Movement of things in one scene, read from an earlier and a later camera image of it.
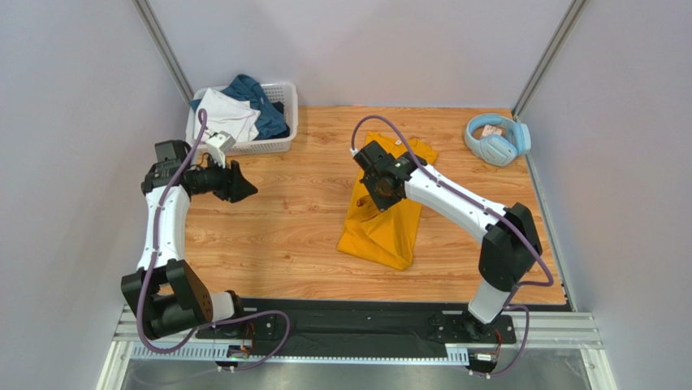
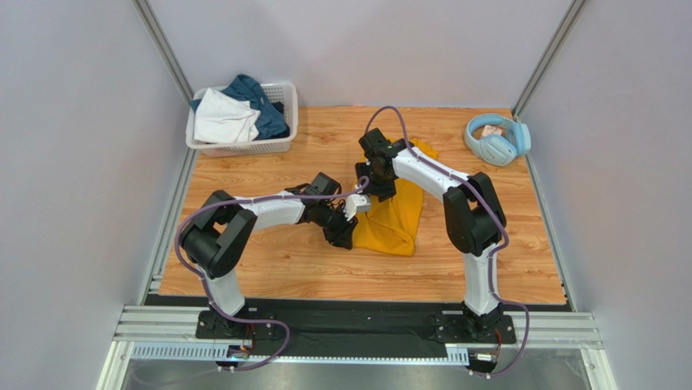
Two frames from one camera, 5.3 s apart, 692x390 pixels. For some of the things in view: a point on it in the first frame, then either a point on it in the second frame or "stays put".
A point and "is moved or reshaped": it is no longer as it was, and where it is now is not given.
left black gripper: (235, 187) -> (343, 236)
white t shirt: (231, 114) stays put
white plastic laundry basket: (282, 93) stays put
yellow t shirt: (387, 237) is moved or reshaped
